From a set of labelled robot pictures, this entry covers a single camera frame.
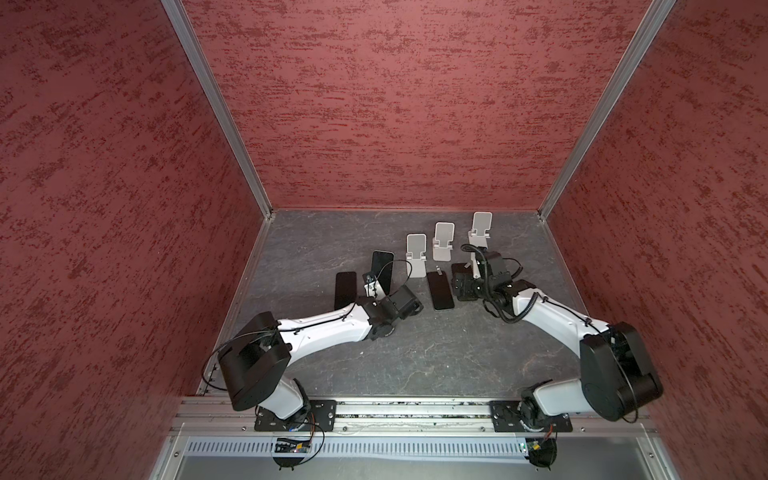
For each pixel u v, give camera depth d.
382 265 0.92
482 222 1.07
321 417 0.75
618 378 0.45
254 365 0.43
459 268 1.06
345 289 0.97
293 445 0.72
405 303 0.64
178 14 0.71
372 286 0.75
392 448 0.77
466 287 0.81
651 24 0.73
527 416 0.66
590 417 1.93
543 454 0.70
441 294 0.98
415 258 1.00
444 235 1.03
